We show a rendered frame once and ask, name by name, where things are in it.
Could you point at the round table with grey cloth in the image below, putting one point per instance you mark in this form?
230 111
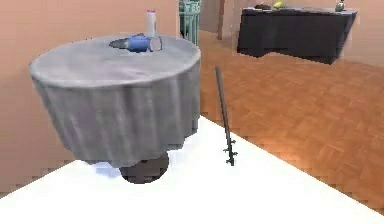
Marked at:
116 100

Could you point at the green slatted chair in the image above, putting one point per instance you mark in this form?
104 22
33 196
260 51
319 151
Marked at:
190 20

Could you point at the white bottle with pink cap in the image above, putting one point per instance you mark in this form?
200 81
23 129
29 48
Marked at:
151 23

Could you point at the dark flat dish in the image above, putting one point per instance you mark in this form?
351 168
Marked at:
262 6

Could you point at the black sideboard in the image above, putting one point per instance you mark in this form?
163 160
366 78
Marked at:
293 33

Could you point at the yellow fruit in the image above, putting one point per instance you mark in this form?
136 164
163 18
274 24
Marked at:
278 4

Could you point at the small green object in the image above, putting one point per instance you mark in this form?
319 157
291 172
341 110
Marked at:
339 6

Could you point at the brown wooden post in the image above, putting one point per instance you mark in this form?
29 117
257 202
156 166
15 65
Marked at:
221 18

